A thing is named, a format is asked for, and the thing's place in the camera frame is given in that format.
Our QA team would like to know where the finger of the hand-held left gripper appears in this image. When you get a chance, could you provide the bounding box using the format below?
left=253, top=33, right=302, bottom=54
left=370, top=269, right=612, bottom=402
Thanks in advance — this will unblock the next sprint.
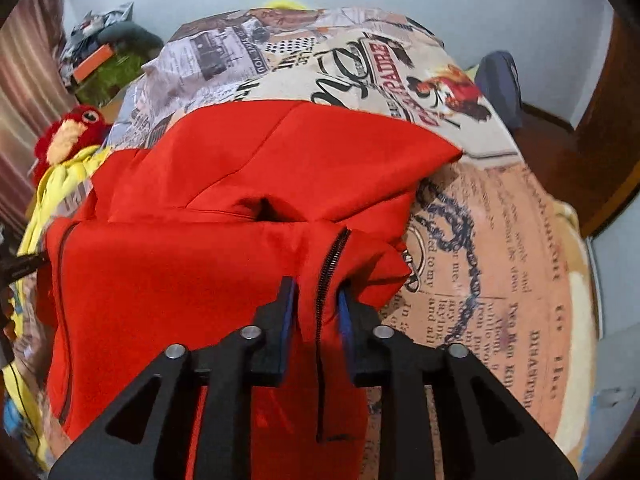
left=0, top=252, right=52, bottom=290

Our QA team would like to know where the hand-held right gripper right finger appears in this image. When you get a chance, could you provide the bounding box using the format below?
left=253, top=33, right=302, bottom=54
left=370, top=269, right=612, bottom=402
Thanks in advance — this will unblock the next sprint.
left=337, top=287, right=579, bottom=480

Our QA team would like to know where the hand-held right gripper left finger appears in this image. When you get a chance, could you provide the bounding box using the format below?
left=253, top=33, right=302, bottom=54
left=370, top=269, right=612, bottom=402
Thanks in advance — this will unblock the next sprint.
left=47, top=276, right=301, bottom=480

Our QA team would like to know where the red zip jacket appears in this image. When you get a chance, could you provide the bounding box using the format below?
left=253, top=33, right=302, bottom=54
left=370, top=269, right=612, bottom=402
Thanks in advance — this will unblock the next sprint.
left=37, top=100, right=464, bottom=480

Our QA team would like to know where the yellow cloth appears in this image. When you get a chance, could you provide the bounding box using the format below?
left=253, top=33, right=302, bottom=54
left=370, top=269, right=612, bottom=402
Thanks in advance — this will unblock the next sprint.
left=0, top=145, right=112, bottom=472

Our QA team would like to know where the red plush toy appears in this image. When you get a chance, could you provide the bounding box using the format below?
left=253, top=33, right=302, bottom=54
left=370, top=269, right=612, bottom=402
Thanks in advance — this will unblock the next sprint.
left=32, top=104, right=114, bottom=187

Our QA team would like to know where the newspaper print blanket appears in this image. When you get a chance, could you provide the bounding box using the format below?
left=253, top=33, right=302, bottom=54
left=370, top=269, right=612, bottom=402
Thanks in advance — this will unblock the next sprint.
left=10, top=6, right=602, bottom=480

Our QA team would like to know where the striped brown curtain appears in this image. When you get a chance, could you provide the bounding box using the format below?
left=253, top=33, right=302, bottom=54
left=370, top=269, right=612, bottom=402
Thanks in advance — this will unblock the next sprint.
left=0, top=0, right=69, bottom=233

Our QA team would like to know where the green patterned cloth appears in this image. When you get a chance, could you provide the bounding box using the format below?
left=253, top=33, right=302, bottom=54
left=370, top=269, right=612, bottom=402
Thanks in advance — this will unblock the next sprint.
left=75, top=47, right=152, bottom=109

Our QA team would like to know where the orange box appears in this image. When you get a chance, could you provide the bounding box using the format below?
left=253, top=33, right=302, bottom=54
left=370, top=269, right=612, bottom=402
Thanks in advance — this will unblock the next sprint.
left=72, top=43, right=114, bottom=82

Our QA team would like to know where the pile of clutter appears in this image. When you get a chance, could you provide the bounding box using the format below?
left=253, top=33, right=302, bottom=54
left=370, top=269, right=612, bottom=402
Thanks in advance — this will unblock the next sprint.
left=59, top=2, right=136, bottom=81

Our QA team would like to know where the grey cushion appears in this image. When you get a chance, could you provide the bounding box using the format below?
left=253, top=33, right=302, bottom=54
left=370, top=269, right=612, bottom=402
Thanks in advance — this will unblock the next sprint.
left=97, top=22, right=165, bottom=52

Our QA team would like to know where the grey blue backpack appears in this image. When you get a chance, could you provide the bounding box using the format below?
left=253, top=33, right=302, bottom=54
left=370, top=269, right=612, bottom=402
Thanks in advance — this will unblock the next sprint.
left=473, top=50, right=524, bottom=134

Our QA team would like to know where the brown wooden door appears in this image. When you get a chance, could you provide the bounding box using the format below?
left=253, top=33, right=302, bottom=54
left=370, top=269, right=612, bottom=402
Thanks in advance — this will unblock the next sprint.
left=515, top=10, right=640, bottom=239

